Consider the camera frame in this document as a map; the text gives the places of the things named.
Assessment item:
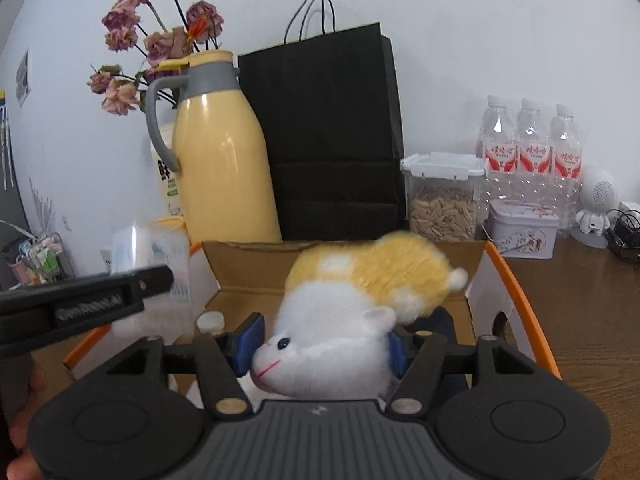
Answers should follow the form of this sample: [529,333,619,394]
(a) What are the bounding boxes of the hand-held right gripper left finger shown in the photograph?
[105,312,266,421]

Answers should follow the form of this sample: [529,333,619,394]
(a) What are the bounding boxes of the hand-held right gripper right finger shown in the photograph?
[385,327,538,418]

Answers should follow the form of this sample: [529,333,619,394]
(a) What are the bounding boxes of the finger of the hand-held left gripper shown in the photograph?
[107,264,175,306]

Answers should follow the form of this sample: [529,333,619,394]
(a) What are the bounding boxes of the clear cotton swab container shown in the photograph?
[110,222,193,341]

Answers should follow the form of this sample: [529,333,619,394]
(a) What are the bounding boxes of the white bottle cap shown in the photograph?
[196,311,225,335]

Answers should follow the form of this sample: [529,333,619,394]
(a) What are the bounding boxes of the navy zipper pouch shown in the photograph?
[397,307,473,348]

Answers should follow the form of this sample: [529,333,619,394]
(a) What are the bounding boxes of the white and yellow plush toy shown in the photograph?
[250,231,470,401]

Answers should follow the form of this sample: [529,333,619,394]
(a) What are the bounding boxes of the red cardboard box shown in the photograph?
[62,240,563,411]

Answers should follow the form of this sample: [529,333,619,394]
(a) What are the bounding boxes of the person's left hand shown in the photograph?
[0,360,47,480]

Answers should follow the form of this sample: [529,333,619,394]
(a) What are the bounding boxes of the yellow mug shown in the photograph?
[150,216,190,241]

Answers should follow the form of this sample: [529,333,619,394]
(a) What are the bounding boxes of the white milk carton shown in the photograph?
[150,135,186,221]

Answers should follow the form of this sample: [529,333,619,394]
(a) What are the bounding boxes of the dark grey board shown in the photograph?
[0,90,31,261]

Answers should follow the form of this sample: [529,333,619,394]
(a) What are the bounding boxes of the yellow thermos jug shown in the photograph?
[145,50,283,245]

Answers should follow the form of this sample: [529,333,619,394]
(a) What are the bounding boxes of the clear food container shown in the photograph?
[401,152,491,243]

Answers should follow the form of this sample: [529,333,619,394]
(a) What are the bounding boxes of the white tin box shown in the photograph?
[482,199,560,260]

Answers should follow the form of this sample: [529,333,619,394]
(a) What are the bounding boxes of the black paper bag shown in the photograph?
[237,0,407,242]

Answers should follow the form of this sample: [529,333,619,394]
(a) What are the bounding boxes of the clear water bottle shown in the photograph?
[549,105,585,238]
[515,98,551,206]
[477,95,518,201]

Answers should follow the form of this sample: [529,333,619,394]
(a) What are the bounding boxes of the dried pink flowers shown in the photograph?
[89,0,225,117]

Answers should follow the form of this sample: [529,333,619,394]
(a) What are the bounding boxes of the white robot speaker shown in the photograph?
[572,165,618,250]

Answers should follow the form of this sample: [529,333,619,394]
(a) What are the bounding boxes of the wire storage rack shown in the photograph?
[0,220,76,291]

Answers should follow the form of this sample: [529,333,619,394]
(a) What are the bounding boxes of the purple flower wall sticker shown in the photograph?
[29,177,57,233]

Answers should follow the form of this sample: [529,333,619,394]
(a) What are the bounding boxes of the wall poster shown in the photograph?
[15,49,32,108]

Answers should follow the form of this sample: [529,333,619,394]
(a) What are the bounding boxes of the black charger cable bundle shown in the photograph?
[605,207,640,266]

